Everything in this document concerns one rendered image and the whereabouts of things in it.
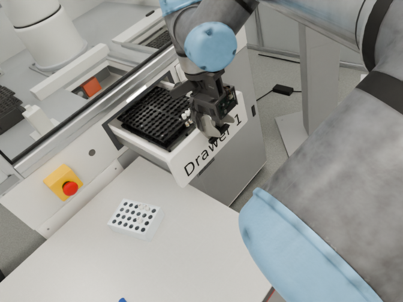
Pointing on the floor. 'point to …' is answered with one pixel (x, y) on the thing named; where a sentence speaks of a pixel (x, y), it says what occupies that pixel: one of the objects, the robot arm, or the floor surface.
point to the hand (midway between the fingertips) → (214, 131)
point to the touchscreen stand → (312, 88)
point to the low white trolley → (144, 251)
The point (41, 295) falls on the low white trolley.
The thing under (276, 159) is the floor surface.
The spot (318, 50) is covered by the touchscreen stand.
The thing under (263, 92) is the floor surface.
